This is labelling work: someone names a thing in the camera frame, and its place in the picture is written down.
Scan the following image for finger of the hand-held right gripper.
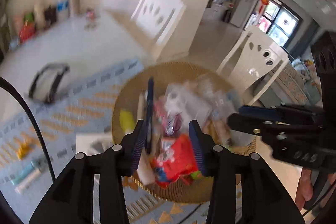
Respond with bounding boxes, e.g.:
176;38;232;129
227;113;319;148
238;105;325;121

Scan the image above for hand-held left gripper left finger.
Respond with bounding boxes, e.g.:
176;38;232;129
29;119;147;224

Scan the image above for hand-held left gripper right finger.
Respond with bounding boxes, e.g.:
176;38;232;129
188;119;306;224

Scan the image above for red snack packet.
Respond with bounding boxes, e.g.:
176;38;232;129
151;135;202;189

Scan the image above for purple candy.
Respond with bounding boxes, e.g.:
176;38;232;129
164;112;184;135

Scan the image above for dark blue pen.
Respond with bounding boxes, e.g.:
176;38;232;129
144;77;156;155

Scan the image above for clear plastic packets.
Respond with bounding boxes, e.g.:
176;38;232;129
164;81;213;119

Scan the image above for round woven basket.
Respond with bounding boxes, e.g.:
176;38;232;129
112;62;259;204

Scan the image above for white glossy desktop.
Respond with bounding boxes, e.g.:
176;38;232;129
0;10;158;119

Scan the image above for person's right hand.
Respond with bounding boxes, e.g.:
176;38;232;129
295;168;319;211

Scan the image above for yellow plastic item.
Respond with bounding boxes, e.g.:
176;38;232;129
119;109;137;135

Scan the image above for beige tube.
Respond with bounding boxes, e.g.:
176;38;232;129
137;91;146;125

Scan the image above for patterned sofa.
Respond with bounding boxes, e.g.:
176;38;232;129
273;56;322;109

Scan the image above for white dining chair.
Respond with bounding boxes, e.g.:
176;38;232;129
215;25;289;106
130;0;187;62

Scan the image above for white card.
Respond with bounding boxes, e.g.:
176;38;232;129
76;133;116;156

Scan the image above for patterned blue tablecloth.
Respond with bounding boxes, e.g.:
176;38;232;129
0;56;244;224

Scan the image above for glass balcony door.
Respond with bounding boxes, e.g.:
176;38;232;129
252;0;303;48

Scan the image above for white fridge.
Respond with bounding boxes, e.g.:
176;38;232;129
231;0;256;28

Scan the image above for teal pen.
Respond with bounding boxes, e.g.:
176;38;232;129
10;157;46;184

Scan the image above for white pen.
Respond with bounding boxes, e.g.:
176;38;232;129
14;170;42;194

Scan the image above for yellow clip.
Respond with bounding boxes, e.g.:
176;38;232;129
16;141;30;159

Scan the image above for small pink object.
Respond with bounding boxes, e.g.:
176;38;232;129
84;9;97;29

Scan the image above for black mug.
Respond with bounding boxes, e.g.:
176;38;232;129
44;5;57;26

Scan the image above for steel thermos cup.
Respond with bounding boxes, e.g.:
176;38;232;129
68;0;80;17

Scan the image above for clear water bottle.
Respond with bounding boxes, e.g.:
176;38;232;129
56;0;69;20

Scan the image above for white ceramic jar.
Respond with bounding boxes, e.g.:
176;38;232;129
34;0;45;30

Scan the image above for black cable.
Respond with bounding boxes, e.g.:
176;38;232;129
0;76;57;182

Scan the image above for red bag by wall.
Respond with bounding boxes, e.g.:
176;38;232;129
19;23;36;42

